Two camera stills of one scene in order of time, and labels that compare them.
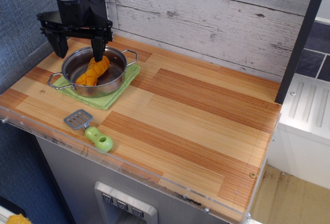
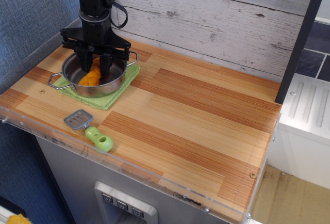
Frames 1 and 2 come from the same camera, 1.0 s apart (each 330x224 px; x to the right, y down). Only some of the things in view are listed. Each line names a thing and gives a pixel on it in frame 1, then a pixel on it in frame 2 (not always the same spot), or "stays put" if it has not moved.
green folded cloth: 104,102 stays put
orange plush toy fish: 94,69 stays put
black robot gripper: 80,16 -> 96,35
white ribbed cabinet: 300,145 stays put
